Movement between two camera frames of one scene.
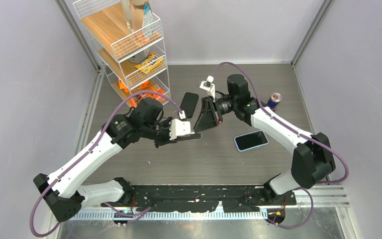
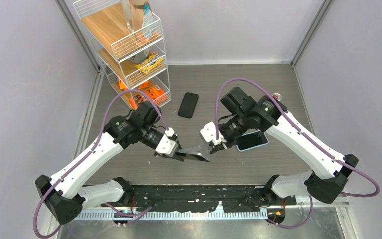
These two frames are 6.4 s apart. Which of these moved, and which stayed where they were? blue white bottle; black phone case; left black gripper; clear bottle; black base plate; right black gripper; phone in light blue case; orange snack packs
Moved: left black gripper; right black gripper
Stayed: orange snack packs; blue white bottle; phone in light blue case; black phone case; clear bottle; black base plate
